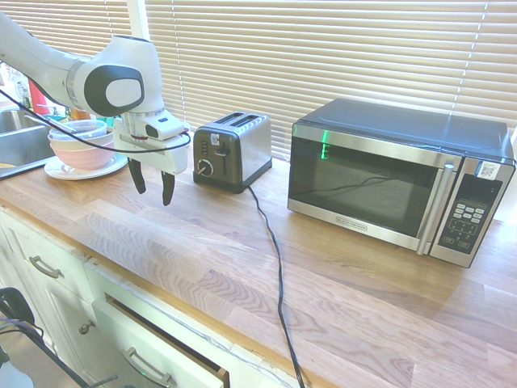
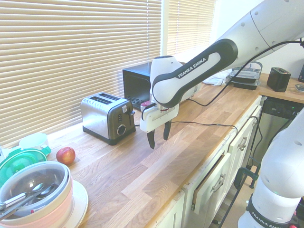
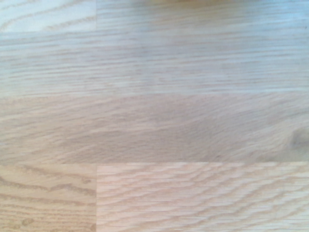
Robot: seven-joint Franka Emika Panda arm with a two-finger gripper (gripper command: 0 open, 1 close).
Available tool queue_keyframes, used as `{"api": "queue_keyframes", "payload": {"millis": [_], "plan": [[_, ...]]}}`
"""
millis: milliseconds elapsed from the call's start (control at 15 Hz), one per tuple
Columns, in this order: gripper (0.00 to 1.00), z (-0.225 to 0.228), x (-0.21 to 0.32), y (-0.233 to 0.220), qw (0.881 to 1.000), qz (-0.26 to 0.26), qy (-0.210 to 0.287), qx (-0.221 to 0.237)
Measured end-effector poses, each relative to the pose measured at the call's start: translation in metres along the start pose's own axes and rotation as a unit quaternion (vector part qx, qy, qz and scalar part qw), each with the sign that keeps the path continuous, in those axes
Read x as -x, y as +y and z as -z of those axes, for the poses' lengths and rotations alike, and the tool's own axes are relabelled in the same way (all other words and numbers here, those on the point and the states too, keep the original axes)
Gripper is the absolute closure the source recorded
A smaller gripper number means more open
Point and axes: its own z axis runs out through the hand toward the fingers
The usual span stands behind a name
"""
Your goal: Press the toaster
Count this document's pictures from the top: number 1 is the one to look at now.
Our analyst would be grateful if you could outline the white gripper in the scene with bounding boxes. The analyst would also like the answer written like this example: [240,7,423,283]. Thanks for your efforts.
[112,116,191,207]

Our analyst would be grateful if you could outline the stainless steel two-slot toaster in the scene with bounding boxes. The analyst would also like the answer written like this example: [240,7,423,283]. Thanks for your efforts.
[192,111,273,195]

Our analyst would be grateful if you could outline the white plate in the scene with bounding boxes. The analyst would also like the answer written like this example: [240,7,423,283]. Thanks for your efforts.
[43,152,131,180]

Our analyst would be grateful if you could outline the pink bowl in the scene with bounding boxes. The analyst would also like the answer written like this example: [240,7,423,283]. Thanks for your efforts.
[50,139,116,171]

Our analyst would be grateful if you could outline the clear plastic container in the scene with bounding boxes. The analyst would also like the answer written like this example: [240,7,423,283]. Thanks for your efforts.
[48,119,108,141]

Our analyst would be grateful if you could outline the metal utensils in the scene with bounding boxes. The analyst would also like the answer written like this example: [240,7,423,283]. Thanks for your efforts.
[23,114,78,135]

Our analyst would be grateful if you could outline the stainless steel sink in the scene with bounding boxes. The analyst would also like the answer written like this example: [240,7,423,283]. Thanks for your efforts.
[0,108,57,179]

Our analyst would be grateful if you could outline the red bottle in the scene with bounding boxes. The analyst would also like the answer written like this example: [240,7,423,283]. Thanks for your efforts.
[27,78,52,115]

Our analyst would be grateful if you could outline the white open drawer front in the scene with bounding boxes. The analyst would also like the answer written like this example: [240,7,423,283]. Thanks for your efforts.
[91,296,231,388]

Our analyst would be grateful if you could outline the narrow beige window blind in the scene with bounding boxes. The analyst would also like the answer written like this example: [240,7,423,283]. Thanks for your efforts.
[0,0,134,65]

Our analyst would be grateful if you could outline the black and steel microwave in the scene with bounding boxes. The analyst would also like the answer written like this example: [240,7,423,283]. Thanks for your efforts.
[287,98,517,269]

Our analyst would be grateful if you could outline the wide beige window blind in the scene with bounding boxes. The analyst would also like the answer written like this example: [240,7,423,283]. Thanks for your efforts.
[145,0,517,162]

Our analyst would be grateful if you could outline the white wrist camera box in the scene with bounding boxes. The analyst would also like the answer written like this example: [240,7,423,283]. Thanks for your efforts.
[139,109,188,141]

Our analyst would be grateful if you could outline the metal cabinet door handle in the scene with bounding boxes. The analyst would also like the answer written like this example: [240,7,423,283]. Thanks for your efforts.
[27,255,65,280]

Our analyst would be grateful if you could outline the black toaster power cord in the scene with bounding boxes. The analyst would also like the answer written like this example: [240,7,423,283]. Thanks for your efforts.
[246,184,306,388]

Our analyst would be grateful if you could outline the metal drawer handle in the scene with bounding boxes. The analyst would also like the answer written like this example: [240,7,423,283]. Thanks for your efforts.
[120,346,177,388]

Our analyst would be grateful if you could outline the black cable bundle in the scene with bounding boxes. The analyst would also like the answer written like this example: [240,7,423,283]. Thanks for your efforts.
[0,286,119,388]

